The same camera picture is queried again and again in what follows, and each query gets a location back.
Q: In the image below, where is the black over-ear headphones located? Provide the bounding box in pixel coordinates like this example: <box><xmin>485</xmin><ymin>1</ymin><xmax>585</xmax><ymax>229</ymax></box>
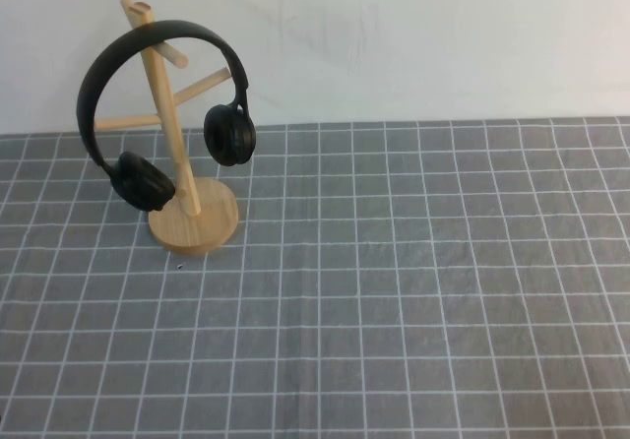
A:
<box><xmin>75</xmin><ymin>18</ymin><xmax>259</xmax><ymax>214</ymax></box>

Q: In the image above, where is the wooden peg headphone stand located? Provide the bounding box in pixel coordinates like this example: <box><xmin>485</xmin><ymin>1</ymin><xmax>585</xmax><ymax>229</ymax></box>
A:
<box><xmin>94</xmin><ymin>0</ymin><xmax>240</xmax><ymax>258</ymax></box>

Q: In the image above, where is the grey white-checked tablecloth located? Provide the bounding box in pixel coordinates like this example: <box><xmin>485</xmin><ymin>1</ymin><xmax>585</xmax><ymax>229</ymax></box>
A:
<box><xmin>0</xmin><ymin>116</ymin><xmax>630</xmax><ymax>439</ymax></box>

